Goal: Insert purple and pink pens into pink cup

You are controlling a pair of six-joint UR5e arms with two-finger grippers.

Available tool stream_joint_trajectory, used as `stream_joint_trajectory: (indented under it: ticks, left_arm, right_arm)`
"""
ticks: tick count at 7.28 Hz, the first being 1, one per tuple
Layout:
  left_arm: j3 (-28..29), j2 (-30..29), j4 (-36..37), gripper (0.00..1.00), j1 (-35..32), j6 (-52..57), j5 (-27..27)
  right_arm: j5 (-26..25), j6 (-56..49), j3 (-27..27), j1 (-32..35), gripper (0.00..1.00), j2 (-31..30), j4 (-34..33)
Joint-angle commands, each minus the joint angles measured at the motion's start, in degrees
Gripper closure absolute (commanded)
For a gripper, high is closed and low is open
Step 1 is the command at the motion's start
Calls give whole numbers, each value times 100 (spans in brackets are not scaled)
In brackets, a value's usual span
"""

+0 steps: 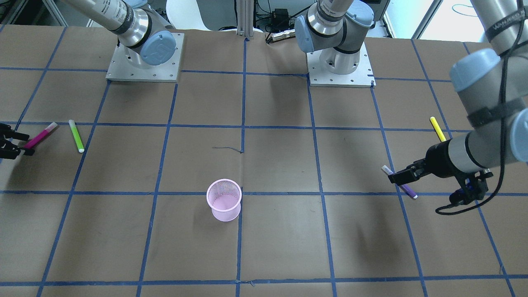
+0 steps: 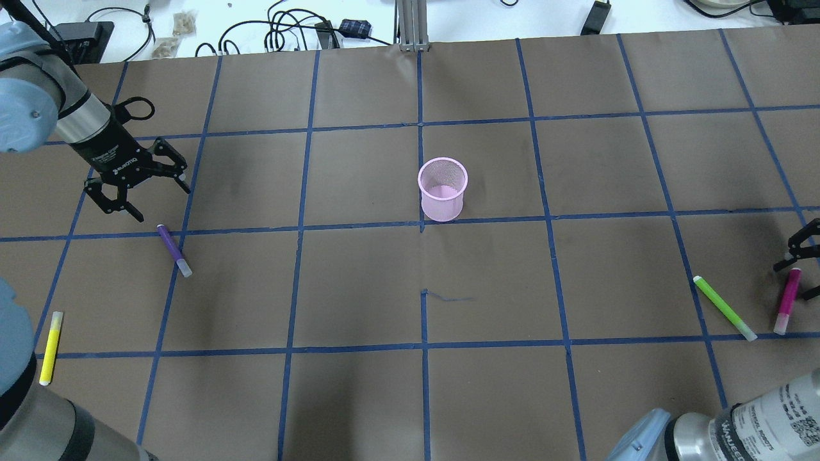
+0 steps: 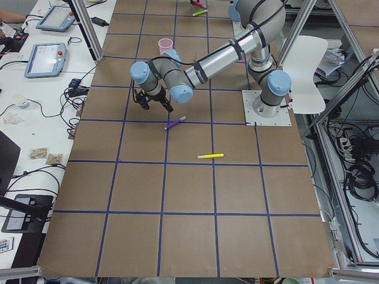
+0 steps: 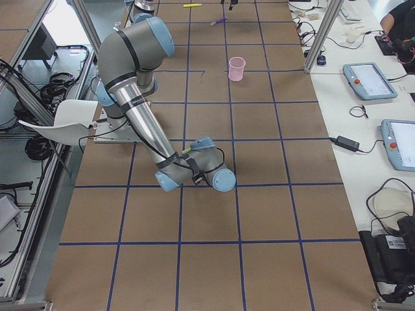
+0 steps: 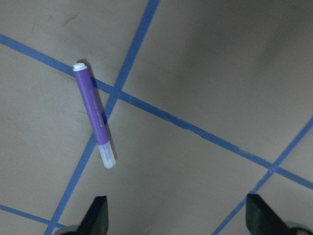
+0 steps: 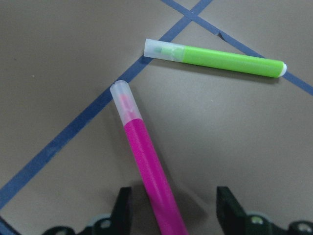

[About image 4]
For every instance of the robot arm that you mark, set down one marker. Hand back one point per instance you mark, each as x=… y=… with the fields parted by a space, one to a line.
x=126 y=61
x=135 y=8

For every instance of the pink mesh cup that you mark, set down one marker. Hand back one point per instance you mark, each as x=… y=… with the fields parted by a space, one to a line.
x=236 y=68

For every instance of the purple marker pen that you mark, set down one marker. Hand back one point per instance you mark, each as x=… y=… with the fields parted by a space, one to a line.
x=218 y=21

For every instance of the yellow marker pen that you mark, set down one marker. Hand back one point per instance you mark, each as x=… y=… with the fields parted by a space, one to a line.
x=192 y=5

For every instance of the black power adapter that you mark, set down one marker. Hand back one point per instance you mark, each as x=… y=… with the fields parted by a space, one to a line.
x=321 y=60

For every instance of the white keyboard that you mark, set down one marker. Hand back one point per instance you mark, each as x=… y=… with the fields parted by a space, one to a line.
x=348 y=14

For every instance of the green marker pen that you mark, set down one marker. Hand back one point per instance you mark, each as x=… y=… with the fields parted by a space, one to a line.
x=186 y=151

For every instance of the upper teach pendant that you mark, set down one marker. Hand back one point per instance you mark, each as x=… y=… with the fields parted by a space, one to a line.
x=368 y=82

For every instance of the teach pendant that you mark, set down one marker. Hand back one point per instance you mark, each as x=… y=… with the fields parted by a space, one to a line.
x=398 y=137
x=368 y=82

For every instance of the person in black shirt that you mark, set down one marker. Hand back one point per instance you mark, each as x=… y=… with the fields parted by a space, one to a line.
x=399 y=22

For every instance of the black power brick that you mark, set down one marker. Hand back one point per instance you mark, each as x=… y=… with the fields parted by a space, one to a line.
x=345 y=143

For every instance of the white plastic chair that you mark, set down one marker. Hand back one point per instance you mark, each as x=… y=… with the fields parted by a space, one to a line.
x=71 y=122

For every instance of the lower teach pendant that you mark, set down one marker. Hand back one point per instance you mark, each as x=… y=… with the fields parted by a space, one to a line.
x=398 y=137

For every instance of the black box with label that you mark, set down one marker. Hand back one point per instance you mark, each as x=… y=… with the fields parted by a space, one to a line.
x=388 y=259

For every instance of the aluminium frame post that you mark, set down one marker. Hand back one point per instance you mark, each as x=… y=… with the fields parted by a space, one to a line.
x=328 y=20

